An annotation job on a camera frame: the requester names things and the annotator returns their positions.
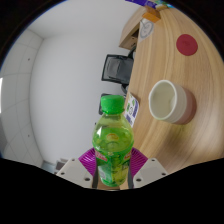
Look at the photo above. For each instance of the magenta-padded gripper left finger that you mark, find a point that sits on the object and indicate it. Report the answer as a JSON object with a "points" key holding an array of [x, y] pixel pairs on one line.
{"points": [[75, 170]]}

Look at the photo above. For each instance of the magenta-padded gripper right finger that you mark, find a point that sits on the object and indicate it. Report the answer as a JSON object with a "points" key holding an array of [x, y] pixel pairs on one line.
{"points": [[150, 170]]}

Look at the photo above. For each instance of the green drink bottle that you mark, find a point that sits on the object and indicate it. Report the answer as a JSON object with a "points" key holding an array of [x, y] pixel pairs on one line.
{"points": [[113, 143]]}

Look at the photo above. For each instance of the white printed leaflet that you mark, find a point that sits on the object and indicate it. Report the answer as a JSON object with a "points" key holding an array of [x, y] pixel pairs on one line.
{"points": [[132, 108]]}

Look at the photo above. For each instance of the white and brown cup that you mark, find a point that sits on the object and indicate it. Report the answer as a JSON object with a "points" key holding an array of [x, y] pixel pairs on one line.
{"points": [[166, 100]]}

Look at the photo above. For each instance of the black mesh-back office chair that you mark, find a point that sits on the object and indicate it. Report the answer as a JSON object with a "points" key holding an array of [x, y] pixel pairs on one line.
{"points": [[118, 68]]}

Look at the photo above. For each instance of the flat round red coaster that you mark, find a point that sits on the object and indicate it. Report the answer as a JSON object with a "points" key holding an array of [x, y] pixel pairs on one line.
{"points": [[187, 44]]}

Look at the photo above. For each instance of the wooden side desk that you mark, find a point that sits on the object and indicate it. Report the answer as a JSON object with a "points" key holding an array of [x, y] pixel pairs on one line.
{"points": [[128, 33]]}

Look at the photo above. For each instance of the paper with circle print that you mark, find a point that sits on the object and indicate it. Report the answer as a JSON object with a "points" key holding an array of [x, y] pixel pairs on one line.
{"points": [[146, 29]]}

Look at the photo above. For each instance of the green packet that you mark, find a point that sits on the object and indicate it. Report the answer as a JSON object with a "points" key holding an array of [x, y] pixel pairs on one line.
{"points": [[161, 6]]}

